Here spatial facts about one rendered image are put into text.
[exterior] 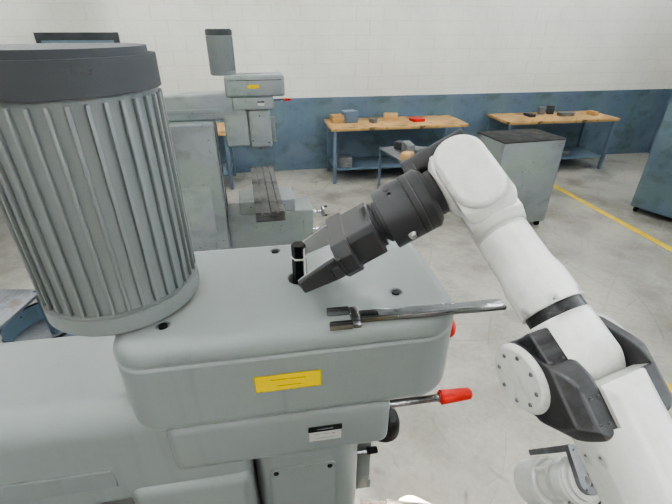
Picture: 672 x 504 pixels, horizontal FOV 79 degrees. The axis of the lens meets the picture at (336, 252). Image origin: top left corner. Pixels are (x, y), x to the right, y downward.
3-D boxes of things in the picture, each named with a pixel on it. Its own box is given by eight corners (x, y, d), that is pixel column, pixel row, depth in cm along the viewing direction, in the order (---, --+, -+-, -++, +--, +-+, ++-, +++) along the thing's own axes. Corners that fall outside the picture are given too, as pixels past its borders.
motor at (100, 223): (206, 253, 69) (169, 42, 53) (189, 329, 52) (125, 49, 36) (80, 263, 66) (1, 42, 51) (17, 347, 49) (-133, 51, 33)
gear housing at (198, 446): (358, 343, 87) (359, 306, 83) (389, 443, 66) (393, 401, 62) (197, 361, 83) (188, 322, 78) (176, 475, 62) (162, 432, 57)
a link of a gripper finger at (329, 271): (295, 277, 55) (334, 255, 54) (307, 293, 56) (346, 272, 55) (295, 283, 53) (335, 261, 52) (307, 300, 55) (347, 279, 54)
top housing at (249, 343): (403, 299, 85) (410, 230, 77) (455, 398, 62) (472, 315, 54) (168, 322, 78) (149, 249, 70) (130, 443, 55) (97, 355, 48)
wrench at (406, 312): (496, 298, 58) (497, 293, 57) (510, 315, 54) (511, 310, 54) (326, 312, 55) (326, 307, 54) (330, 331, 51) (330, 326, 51)
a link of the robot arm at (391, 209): (359, 296, 56) (438, 254, 53) (323, 243, 51) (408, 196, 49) (348, 251, 66) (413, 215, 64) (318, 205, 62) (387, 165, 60)
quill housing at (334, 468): (342, 448, 101) (344, 351, 85) (360, 538, 83) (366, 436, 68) (265, 459, 98) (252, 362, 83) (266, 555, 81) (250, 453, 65)
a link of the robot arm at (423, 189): (431, 247, 60) (503, 210, 58) (417, 217, 51) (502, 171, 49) (399, 191, 65) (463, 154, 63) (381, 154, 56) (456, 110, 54)
